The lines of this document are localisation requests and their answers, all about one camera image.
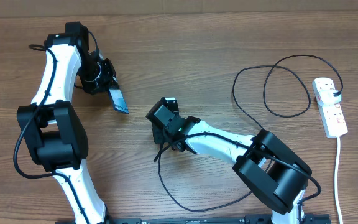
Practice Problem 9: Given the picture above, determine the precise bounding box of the Galaxy S24 smartphone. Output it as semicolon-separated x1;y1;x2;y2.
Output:
108;82;129;114

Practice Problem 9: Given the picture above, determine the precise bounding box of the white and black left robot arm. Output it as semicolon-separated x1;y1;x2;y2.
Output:
13;22;122;223

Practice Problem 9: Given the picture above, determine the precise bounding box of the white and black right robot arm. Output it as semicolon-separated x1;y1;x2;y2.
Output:
146;98;312;223

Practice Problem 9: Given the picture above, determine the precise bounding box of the white charger plug adapter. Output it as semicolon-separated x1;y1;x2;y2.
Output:
316;89;342;106

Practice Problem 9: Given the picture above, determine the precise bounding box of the white power strip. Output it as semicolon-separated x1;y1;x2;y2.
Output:
312;77;348;138

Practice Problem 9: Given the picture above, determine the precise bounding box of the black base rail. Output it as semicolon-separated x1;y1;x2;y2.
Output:
54;212;332;224

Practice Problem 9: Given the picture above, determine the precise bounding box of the white power strip cord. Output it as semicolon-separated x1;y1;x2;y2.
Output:
334;136;344;224

